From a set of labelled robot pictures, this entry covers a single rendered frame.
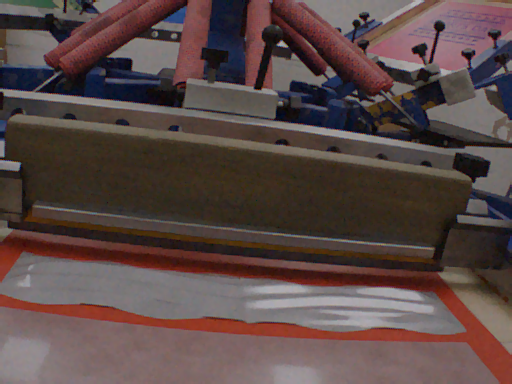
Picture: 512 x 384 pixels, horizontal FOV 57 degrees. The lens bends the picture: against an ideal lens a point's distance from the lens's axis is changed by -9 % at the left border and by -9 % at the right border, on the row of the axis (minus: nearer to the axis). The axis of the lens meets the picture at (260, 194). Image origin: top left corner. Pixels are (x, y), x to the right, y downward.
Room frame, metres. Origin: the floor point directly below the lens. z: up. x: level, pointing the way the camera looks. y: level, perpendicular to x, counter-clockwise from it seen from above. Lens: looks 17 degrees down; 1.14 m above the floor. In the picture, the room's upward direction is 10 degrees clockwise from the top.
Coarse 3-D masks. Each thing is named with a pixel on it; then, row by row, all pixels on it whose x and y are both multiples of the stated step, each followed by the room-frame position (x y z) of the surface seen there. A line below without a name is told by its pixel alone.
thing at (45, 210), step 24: (48, 216) 0.36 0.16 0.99; (72, 216) 0.36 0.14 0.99; (96, 216) 0.36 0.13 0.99; (120, 216) 0.37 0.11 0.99; (144, 216) 0.38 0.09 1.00; (168, 216) 0.39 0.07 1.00; (240, 240) 0.38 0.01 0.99; (264, 240) 0.39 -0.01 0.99; (288, 240) 0.39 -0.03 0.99; (312, 240) 0.39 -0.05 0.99; (336, 240) 0.40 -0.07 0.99; (360, 240) 0.41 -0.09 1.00; (384, 240) 0.41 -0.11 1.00
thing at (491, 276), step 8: (504, 264) 0.43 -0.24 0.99; (480, 272) 0.46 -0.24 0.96; (488, 272) 0.45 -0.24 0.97; (496, 272) 0.43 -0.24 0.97; (504, 272) 0.42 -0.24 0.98; (488, 280) 0.44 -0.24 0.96; (496, 280) 0.43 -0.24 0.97; (504, 280) 0.42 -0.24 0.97; (496, 288) 0.43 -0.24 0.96; (504, 288) 0.42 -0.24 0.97; (504, 296) 0.41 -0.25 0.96
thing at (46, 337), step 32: (0, 256) 0.33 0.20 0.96; (64, 256) 0.36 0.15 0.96; (96, 256) 0.37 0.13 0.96; (128, 256) 0.38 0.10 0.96; (160, 256) 0.39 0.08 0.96; (192, 256) 0.41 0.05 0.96; (224, 256) 0.42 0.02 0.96; (0, 320) 0.25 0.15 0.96; (32, 320) 0.26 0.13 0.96; (64, 320) 0.27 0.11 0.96; (96, 320) 0.28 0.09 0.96; (128, 320) 0.29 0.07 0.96; (160, 320) 0.29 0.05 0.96; (192, 320) 0.30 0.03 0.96; (224, 320) 0.31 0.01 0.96; (0, 352) 0.22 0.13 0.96; (32, 352) 0.23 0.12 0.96; (64, 352) 0.24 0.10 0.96; (96, 352) 0.24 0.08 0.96; (128, 352) 0.25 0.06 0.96; (160, 352) 0.26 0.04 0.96; (192, 352) 0.26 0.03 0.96; (224, 352) 0.27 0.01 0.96
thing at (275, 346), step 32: (416, 288) 0.41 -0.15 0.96; (448, 288) 0.42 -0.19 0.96; (256, 352) 0.28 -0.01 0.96; (288, 352) 0.28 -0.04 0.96; (320, 352) 0.29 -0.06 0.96; (352, 352) 0.29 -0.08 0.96; (384, 352) 0.30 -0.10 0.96; (416, 352) 0.30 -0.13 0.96; (448, 352) 0.31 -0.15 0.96; (480, 352) 0.31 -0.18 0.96
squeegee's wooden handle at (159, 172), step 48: (48, 144) 0.37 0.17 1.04; (96, 144) 0.38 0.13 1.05; (144, 144) 0.38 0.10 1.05; (192, 144) 0.39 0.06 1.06; (240, 144) 0.40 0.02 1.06; (48, 192) 0.37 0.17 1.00; (96, 192) 0.38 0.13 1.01; (144, 192) 0.38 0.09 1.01; (192, 192) 0.39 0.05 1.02; (240, 192) 0.40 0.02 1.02; (288, 192) 0.40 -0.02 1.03; (336, 192) 0.41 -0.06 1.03; (384, 192) 0.42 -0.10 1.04; (432, 192) 0.43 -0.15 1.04; (432, 240) 0.43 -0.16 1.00
